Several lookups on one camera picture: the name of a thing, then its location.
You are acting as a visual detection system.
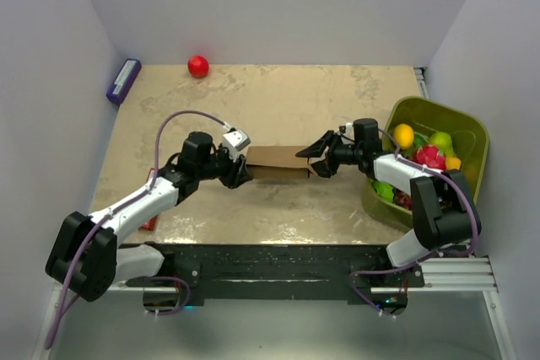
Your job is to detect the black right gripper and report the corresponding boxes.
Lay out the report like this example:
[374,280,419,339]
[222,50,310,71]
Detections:
[296,132,362,179]

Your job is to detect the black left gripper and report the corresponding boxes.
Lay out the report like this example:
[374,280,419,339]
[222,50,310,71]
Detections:
[197,144,254,191]

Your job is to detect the brown cardboard box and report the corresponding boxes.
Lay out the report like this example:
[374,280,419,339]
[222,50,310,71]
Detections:
[246,146,315,180]

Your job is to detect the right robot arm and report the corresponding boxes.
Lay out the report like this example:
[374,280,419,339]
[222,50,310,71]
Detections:
[296,118,481,287]

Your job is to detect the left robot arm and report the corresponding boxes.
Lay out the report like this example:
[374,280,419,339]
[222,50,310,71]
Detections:
[45,130,251,302]

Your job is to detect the purple rectangular box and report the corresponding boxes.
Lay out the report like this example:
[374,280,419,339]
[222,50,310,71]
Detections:
[106,58,142,105]

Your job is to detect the bright green toy vegetable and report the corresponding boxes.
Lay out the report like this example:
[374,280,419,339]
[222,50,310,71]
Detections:
[371,180,394,203]

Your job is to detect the orange toy fruit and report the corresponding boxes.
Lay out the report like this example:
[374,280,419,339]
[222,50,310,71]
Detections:
[392,124,415,150]

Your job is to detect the dark red toy grapes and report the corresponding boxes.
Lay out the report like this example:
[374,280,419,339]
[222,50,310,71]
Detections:
[393,191,412,211]

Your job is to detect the red rectangular packet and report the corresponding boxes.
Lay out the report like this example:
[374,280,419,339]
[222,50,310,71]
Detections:
[138,168,159,233]

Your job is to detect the pink dragon fruit toy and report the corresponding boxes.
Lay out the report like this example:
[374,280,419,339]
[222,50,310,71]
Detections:
[413,145,446,170]

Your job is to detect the red apple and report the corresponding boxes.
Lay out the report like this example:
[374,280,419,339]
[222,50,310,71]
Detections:
[187,55,210,78]

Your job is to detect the green toy pear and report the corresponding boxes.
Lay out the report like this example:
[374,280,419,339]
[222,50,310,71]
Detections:
[429,132,454,157]

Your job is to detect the yellow toy lemon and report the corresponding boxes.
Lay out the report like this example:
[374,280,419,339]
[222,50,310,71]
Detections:
[445,157,462,170]

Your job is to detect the olive green plastic basket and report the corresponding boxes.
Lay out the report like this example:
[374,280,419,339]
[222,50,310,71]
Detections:
[361,97,489,231]

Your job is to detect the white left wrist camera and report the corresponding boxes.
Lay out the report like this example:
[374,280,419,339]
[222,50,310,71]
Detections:
[221,127,251,162]

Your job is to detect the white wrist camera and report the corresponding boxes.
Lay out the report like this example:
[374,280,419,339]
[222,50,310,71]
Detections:
[221,127,251,162]
[338,122,354,137]

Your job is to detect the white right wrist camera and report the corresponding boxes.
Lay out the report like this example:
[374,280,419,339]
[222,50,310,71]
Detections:
[338,122,354,137]

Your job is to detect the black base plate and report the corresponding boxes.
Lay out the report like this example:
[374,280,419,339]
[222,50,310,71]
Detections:
[127,244,424,309]

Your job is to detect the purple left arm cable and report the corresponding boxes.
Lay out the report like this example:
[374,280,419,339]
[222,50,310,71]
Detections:
[44,110,231,351]

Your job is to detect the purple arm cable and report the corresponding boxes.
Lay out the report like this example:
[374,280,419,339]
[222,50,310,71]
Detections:
[44,110,231,351]
[377,127,482,258]

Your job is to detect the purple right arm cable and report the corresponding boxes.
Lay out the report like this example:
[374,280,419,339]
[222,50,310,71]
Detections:
[377,127,482,258]

